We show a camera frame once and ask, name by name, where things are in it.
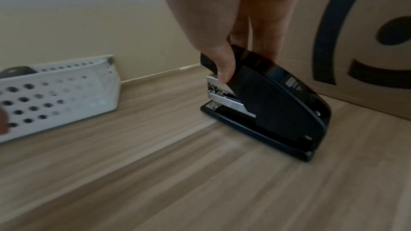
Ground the dark round object in basket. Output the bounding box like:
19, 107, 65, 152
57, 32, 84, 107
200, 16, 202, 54
0, 66, 38, 80

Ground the cardboard box with black print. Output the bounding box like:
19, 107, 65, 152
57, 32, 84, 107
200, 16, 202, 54
280, 0, 411, 121

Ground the person's right hand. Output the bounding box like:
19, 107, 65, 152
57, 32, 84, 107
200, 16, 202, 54
151, 0, 310, 83

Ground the person's left hand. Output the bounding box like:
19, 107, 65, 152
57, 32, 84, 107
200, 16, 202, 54
0, 108, 10, 135

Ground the black stapler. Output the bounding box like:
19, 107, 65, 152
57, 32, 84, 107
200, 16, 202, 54
200, 44, 332, 163

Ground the white perforated plastic basket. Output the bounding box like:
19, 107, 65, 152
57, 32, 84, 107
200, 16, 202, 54
0, 54, 122, 143

